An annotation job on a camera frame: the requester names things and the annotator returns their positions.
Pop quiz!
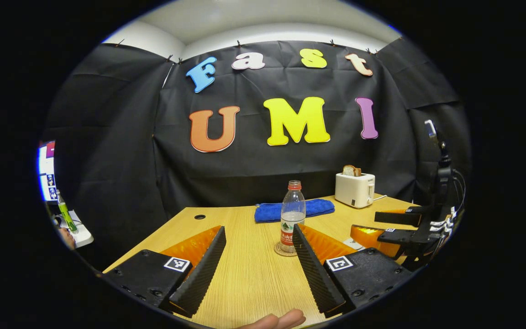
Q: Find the green bottle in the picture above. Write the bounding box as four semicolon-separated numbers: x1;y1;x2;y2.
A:
57;191;79;234

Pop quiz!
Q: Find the computer monitor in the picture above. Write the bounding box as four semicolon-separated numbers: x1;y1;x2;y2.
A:
38;141;58;202

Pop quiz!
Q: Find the black backdrop cloth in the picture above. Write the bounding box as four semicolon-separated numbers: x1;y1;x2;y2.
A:
42;37;473;270

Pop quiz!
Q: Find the blue towel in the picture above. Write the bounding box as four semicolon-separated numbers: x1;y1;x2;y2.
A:
254;198;336;223

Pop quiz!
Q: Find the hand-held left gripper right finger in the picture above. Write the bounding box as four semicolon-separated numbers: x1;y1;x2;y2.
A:
292;223;413;319

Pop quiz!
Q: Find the white side table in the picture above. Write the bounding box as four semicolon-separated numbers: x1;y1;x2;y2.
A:
60;210;95;249

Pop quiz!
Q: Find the white toaster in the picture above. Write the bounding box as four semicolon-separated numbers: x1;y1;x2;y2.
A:
335;172;376;209

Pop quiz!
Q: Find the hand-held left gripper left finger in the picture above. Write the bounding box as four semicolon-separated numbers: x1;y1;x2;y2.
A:
102;225;227;319

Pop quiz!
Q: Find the round brown coaster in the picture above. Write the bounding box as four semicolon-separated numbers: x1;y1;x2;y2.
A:
274;241;298;257

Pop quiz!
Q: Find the clear plastic water bottle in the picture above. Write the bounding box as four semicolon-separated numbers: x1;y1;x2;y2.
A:
280;180;306;253

